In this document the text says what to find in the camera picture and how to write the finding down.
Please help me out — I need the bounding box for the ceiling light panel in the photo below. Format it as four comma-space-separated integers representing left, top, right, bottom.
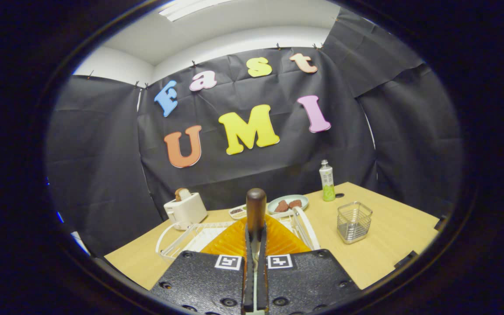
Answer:
159, 0, 235, 22

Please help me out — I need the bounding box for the black backdrop cloth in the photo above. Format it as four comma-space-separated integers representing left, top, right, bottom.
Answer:
44, 7, 465, 259

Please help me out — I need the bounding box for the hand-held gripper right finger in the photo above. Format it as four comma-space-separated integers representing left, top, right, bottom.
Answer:
258, 214, 362, 315

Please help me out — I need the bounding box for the white toaster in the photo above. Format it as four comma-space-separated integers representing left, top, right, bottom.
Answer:
164, 192, 208, 231

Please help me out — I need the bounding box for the green and white bottle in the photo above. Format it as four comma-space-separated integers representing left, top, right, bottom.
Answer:
319, 160, 336, 202

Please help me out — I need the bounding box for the metal wire basket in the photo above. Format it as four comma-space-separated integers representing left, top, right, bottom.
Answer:
337, 201, 373, 244

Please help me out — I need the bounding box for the brown handled spoon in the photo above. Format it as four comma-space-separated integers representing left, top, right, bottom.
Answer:
246, 188, 267, 313

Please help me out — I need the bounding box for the pale green plate with meat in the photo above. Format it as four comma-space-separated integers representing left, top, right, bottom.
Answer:
267, 195, 309, 215

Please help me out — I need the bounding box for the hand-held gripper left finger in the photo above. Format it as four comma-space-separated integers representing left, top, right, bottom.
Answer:
150, 217, 256, 315

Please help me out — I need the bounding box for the white dish rack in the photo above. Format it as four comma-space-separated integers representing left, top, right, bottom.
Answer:
156, 206, 321, 262

